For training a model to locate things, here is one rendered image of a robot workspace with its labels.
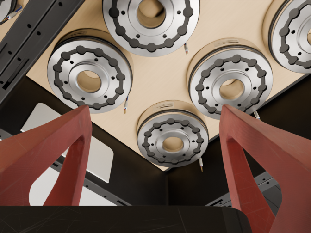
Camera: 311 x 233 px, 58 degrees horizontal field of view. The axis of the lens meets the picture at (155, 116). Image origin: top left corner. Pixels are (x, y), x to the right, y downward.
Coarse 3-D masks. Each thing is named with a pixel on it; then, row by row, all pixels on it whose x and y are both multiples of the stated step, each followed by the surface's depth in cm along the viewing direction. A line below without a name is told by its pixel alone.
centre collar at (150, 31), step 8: (136, 0) 28; (160, 0) 28; (168, 0) 28; (128, 8) 29; (136, 8) 28; (168, 8) 28; (128, 16) 29; (136, 16) 29; (168, 16) 29; (136, 24) 29; (160, 24) 30; (168, 24) 29; (144, 32) 30; (152, 32) 30; (160, 32) 30
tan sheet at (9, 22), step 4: (24, 0) 32; (28, 0) 32; (24, 4) 32; (20, 12) 32; (16, 16) 33; (8, 20) 33; (12, 20) 33; (4, 24) 33; (8, 24) 33; (12, 24) 33; (0, 28) 33; (4, 28) 33; (8, 28) 33; (0, 32) 34; (4, 32) 34; (0, 36) 34; (4, 36) 34; (0, 40) 34
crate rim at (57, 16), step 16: (64, 0) 22; (80, 0) 22; (48, 16) 23; (64, 16) 23; (32, 32) 24; (48, 32) 24; (32, 48) 24; (16, 64) 25; (0, 80) 26; (16, 80) 26; (0, 96) 27; (0, 128) 30; (256, 176) 34; (96, 192) 36; (112, 192) 36; (224, 192) 36
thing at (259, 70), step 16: (240, 48) 32; (208, 64) 33; (224, 64) 33; (240, 64) 33; (256, 64) 33; (192, 80) 34; (208, 80) 34; (256, 80) 34; (272, 80) 34; (192, 96) 35; (208, 96) 35; (256, 96) 35; (208, 112) 37
